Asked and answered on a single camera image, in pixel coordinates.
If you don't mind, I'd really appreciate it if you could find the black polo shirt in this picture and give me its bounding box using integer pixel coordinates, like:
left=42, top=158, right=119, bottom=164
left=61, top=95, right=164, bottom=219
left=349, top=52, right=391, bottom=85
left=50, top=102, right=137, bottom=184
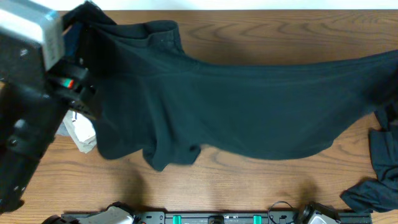
left=63, top=2, right=397, bottom=171

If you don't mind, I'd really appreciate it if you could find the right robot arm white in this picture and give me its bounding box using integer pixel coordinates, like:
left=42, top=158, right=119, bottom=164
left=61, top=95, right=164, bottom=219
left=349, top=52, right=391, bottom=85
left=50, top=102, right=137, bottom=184
left=294, top=202, right=341, bottom=224

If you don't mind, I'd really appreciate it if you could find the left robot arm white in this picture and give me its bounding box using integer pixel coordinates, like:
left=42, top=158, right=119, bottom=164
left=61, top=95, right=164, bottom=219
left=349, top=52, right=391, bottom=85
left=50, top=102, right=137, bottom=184
left=1, top=61, right=99, bottom=213

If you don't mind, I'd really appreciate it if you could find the dark clothes pile right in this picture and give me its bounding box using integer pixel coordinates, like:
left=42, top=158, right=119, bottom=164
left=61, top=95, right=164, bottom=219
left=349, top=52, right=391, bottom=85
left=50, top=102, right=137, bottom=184
left=341, top=103, right=397, bottom=213

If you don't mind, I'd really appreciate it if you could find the white folded shirt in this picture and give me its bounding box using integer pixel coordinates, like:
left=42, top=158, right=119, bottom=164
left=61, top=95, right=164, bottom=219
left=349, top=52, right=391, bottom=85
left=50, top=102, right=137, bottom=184
left=63, top=111, right=96, bottom=144

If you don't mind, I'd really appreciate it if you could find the grey folded shirt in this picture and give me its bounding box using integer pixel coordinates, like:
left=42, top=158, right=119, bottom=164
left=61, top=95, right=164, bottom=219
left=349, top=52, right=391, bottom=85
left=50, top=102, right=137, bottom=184
left=56, top=123, right=70, bottom=136

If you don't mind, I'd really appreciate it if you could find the beige folded shirt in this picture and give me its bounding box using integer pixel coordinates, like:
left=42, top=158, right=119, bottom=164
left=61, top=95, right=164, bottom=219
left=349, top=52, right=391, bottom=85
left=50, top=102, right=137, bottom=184
left=75, top=136, right=97, bottom=154

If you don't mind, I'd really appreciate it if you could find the black looped base cable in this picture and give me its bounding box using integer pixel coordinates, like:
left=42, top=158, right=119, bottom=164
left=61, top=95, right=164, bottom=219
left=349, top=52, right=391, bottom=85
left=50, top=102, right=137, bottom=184
left=267, top=200, right=296, bottom=224

